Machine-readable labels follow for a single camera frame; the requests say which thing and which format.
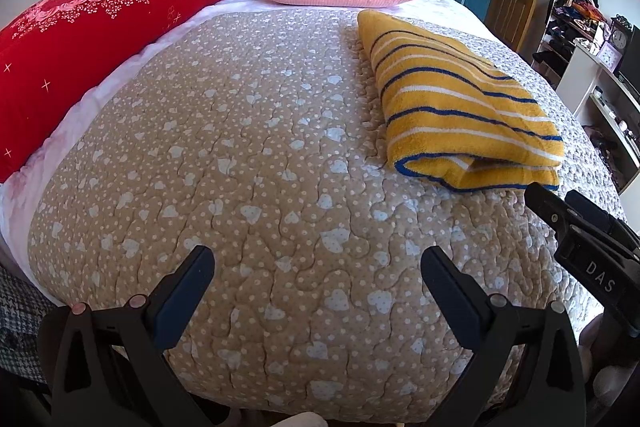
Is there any dark patterned bag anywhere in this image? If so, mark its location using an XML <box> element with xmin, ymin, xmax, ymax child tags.
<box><xmin>582</xmin><ymin>124</ymin><xmax>624</xmax><ymax>178</ymax></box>

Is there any white shelf desk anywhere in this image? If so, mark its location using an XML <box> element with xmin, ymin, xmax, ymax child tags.
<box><xmin>565</xmin><ymin>39</ymin><xmax>640</xmax><ymax>196</ymax></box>

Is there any black monitor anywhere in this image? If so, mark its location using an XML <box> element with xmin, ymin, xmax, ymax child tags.
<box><xmin>617</xmin><ymin>26</ymin><xmax>640</xmax><ymax>104</ymax></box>

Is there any yellow striped knit sweater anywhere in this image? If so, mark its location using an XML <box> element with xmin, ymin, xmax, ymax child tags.
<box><xmin>357</xmin><ymin>9</ymin><xmax>566</xmax><ymax>194</ymax></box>

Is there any pile of colourful clothes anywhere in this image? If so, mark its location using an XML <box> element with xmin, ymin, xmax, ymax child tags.
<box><xmin>551</xmin><ymin>0</ymin><xmax>612</xmax><ymax>28</ymax></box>

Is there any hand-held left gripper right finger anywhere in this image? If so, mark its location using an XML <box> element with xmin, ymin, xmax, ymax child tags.
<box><xmin>420</xmin><ymin>247</ymin><xmax>587</xmax><ymax>427</ymax></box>

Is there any checked grey cloth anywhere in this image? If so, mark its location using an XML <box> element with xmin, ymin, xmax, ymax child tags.
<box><xmin>0</xmin><ymin>264</ymin><xmax>56</xmax><ymax>375</ymax></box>

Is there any heart print quilted blanket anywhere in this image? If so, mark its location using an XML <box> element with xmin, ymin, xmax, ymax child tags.
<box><xmin>27</xmin><ymin>4</ymin><xmax>628</xmax><ymax>415</ymax></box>

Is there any black alarm clock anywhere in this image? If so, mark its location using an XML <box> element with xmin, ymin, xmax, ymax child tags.
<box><xmin>610</xmin><ymin>16</ymin><xmax>633</xmax><ymax>58</ymax></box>

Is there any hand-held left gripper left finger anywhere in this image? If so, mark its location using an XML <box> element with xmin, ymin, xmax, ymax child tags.
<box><xmin>50</xmin><ymin>245</ymin><xmax>217</xmax><ymax>427</ymax></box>

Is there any black shoe rack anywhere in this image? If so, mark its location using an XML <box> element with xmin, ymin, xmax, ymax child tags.
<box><xmin>531</xmin><ymin>2</ymin><xmax>608</xmax><ymax>84</ymax></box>

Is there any pink clock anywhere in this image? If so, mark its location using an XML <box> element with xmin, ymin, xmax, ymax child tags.
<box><xmin>597</xmin><ymin>42</ymin><xmax>624</xmax><ymax>70</ymax></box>

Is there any red floral pillow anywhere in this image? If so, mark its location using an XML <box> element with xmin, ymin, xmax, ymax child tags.
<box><xmin>0</xmin><ymin>0</ymin><xmax>260</xmax><ymax>184</ymax></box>

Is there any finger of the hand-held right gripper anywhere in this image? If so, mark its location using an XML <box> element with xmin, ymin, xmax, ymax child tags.
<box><xmin>525</xmin><ymin>182</ymin><xmax>582</xmax><ymax>239</ymax></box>
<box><xmin>565</xmin><ymin>190</ymin><xmax>627</xmax><ymax>236</ymax></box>

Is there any pale fluffy slipper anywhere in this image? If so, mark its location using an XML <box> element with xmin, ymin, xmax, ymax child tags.
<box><xmin>580</xmin><ymin>314</ymin><xmax>638</xmax><ymax>409</ymax></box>
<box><xmin>277</xmin><ymin>411</ymin><xmax>327</xmax><ymax>427</ymax></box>

